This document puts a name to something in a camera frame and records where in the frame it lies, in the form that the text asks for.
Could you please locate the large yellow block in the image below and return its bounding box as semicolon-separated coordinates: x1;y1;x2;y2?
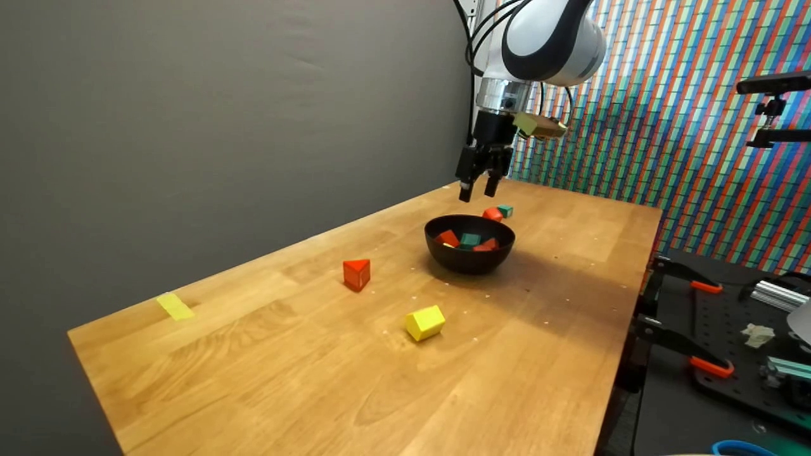
405;306;447;342

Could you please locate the red triangular block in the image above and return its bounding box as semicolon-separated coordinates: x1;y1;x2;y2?
343;257;370;290

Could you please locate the black bowl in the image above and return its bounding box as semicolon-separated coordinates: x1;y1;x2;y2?
423;216;514;273

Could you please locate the black orange clamp near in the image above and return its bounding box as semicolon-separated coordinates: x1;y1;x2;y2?
636;316;736;380

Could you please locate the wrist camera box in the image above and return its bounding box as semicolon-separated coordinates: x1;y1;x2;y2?
514;113;567;140

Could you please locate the red cube block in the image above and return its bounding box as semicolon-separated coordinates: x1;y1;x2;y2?
437;228;461;249

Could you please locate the black orange clamp far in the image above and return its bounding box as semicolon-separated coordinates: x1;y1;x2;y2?
654;256;726;295

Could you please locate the black perforated board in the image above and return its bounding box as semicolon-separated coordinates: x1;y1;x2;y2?
642;256;811;439

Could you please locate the red rounded block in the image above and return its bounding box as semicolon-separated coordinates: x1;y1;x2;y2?
481;208;504;222

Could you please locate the yellow tape strip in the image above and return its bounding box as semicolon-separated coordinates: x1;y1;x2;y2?
158;294;196;321

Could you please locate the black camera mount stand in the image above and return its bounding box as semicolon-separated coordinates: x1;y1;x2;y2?
736;71;811;147

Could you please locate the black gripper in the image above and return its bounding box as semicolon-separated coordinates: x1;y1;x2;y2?
457;110;514;203

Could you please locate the teal block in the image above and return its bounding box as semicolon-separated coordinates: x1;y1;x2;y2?
461;233;481;249
499;204;514;218

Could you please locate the black orange clamp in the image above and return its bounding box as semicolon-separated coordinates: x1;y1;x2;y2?
636;316;736;380
654;256;726;295

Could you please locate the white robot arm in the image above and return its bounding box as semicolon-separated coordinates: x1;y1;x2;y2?
455;0;607;203

